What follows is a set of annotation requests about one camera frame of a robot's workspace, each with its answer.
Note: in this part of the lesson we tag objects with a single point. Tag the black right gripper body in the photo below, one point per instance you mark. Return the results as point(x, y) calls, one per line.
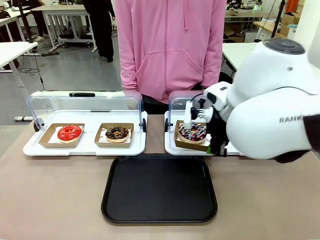
point(217, 127)

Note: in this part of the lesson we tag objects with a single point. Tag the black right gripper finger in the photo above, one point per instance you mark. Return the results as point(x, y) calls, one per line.
point(212, 148)
point(222, 151)

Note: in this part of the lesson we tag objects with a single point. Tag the chocolate donut with coloured sprinkles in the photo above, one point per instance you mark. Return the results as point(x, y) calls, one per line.
point(192, 133)

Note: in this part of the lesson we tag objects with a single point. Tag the brown cardboard donut tray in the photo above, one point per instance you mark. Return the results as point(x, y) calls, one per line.
point(101, 143)
point(46, 142)
point(186, 146)

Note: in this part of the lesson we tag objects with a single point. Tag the left forearm in pink sleeve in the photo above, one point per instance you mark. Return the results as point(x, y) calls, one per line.
point(211, 70)

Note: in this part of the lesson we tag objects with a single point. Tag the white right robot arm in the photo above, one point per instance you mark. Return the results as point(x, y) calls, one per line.
point(262, 112)

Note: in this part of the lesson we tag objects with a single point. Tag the right forearm in pink sleeve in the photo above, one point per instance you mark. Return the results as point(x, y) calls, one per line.
point(128, 70)

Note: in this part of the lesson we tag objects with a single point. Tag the black serving tray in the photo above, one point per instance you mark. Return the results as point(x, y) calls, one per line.
point(160, 190)

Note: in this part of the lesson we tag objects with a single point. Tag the red glazed donut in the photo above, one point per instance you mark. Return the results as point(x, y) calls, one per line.
point(70, 133)

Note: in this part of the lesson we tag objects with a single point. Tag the white display case base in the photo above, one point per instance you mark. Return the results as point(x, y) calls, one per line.
point(90, 150)
point(170, 147)

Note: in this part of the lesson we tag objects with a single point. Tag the clear display case lid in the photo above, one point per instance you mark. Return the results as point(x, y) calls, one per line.
point(112, 100)
point(177, 100)

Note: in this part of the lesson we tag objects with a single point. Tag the large white table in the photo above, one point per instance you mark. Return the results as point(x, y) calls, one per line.
point(237, 53)

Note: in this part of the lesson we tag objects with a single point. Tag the open cardboard box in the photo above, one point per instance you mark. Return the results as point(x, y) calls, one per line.
point(233, 35)

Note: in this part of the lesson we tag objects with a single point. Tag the person in pink hoodie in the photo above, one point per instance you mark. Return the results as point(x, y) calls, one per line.
point(170, 37)

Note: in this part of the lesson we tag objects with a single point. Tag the wooden workbench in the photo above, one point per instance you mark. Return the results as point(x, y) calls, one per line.
point(265, 26)

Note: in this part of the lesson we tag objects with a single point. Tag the brown cardboard box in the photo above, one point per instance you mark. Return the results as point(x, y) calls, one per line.
point(290, 21)

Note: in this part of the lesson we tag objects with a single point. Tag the bystander in black clothes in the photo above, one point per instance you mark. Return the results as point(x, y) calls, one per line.
point(102, 27)

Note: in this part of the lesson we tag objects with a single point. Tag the black power strip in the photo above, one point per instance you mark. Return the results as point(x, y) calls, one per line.
point(50, 53)

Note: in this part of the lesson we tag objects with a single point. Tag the grey desk with metal legs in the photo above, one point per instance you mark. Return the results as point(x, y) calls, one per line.
point(62, 8)

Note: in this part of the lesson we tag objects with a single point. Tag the bystander with white shoes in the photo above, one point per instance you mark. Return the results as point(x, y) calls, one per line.
point(40, 25)

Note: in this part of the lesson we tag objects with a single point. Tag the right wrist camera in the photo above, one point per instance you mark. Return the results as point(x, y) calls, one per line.
point(188, 112)

